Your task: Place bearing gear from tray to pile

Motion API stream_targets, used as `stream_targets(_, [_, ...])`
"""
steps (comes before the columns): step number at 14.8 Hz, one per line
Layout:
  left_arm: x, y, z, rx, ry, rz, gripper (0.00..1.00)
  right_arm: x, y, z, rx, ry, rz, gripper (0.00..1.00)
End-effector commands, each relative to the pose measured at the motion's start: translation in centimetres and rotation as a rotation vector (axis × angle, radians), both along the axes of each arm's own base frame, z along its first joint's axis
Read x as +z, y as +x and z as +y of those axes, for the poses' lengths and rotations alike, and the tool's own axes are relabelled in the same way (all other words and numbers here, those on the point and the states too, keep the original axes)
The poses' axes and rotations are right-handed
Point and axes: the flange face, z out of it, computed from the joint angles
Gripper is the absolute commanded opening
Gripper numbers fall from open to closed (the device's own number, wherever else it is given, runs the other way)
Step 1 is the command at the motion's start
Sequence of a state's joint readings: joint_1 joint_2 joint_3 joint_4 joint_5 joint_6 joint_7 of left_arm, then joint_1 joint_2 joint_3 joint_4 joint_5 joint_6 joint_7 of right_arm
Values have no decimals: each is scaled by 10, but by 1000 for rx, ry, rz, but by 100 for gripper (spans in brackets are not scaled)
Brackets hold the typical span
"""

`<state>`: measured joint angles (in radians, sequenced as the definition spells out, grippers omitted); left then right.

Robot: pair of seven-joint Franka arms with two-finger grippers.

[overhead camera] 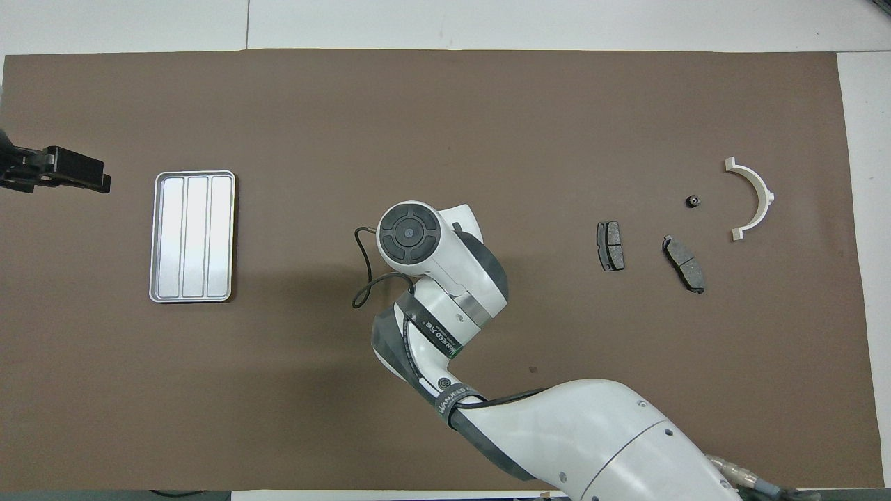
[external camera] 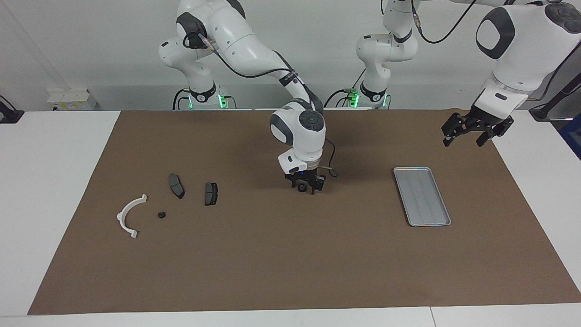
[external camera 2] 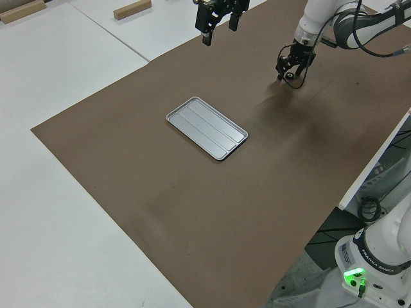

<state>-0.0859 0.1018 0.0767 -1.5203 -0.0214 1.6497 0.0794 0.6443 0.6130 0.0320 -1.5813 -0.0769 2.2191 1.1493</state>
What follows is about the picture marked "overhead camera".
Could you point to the silver metal tray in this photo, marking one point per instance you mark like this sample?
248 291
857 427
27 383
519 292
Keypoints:
195 236

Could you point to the short grey brake pad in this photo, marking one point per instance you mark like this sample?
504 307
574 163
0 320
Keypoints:
610 245

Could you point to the long grey brake pad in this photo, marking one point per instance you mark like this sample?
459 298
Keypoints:
684 264

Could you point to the brown table mat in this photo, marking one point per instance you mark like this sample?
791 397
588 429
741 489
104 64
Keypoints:
445 125

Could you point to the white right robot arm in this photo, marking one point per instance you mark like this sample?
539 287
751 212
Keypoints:
592 431

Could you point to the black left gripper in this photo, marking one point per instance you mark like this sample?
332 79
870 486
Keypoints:
24 170

